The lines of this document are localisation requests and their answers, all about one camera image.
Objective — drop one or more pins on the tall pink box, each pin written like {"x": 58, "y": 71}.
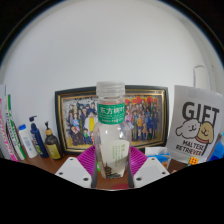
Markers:
{"x": 5, "y": 140}

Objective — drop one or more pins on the tall white green box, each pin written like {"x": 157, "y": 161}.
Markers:
{"x": 13, "y": 130}

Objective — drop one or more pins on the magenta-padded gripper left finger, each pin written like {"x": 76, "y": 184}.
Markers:
{"x": 75, "y": 170}

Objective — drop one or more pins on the brown pump bottle yellow label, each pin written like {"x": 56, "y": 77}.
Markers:
{"x": 53, "y": 146}

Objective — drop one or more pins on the white printed paper bag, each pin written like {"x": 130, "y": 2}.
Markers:
{"x": 193, "y": 126}

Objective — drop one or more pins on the clear green-labelled drink bottle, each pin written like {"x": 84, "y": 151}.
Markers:
{"x": 111, "y": 133}

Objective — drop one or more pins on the orange puzzle cube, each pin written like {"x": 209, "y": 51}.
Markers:
{"x": 193, "y": 161}

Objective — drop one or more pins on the framed group photo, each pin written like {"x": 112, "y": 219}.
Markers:
{"x": 76, "y": 123}

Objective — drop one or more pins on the white bottle with blue cap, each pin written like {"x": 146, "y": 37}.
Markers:
{"x": 28, "y": 143}

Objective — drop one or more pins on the dark blue pump bottle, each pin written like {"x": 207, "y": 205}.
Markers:
{"x": 38, "y": 140}

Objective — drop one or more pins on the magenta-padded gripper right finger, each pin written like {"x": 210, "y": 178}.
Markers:
{"x": 150, "y": 170}

